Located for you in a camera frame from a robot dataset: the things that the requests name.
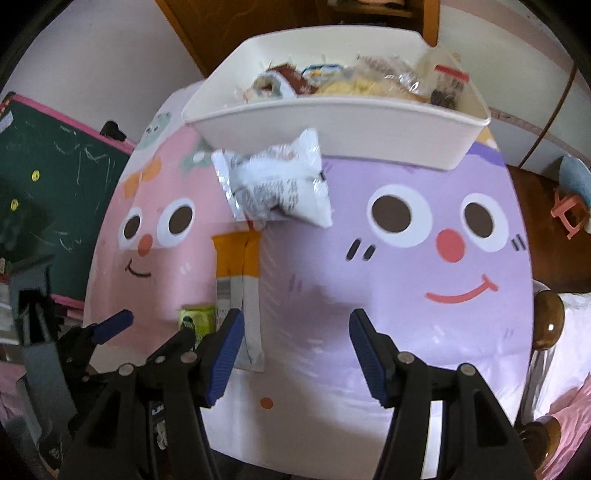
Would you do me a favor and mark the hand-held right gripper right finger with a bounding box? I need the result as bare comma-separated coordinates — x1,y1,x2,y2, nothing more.
349,308,536,480

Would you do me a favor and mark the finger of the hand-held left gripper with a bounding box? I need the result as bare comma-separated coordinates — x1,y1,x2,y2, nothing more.
59,308,135,371
147,324,198,371

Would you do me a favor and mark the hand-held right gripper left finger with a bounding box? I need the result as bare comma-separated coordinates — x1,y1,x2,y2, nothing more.
58,308,246,480

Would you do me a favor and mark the green snack packet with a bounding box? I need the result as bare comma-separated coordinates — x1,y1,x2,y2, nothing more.
178,305,217,350

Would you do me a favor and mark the orange and white packet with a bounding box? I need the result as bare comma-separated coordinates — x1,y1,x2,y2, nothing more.
211,230,267,374

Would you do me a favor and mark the white snack packet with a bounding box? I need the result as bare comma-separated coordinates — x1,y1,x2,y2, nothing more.
211,128,334,230

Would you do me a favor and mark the white plastic bin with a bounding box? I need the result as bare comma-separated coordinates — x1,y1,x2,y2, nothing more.
181,24,492,171

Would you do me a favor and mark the white brown roll packet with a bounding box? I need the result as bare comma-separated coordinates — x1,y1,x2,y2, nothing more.
242,69,296,103

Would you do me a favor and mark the triangular yellow cake packet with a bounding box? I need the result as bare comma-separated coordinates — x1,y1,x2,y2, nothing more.
316,76,419,100

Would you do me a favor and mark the dark red snack packet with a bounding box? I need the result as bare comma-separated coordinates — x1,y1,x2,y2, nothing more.
268,64,311,95

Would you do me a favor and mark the small clear biscuit packet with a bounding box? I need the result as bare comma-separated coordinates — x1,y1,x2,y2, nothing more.
353,54,419,88

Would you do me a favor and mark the clear packet red strip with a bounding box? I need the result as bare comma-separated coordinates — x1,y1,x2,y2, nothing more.
418,48,473,110

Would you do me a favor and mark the blue rimmed snack packet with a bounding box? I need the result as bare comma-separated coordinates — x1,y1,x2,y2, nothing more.
302,64,345,86

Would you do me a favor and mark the black chalkboard knob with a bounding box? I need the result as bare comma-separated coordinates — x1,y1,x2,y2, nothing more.
99,121,128,142

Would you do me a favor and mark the pink and white bedding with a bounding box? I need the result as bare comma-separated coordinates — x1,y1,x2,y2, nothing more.
536,277,591,480

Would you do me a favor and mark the pink plastic stool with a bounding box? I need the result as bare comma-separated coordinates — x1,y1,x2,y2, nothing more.
550,190,591,240

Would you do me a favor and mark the blue cushion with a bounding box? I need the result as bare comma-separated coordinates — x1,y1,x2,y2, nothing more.
556,154,591,206

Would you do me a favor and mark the brown wooden door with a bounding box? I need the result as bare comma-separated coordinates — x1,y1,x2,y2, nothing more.
154,0,324,78

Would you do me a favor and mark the wooden corner shelf unit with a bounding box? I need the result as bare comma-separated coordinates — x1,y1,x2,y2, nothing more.
314,0,442,47

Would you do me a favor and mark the green chalkboard pink frame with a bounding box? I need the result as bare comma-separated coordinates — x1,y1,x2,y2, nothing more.
0,91,139,309

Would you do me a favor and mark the round wooden bed post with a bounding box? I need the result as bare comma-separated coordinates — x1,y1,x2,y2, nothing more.
516,414,563,470
531,290,567,353

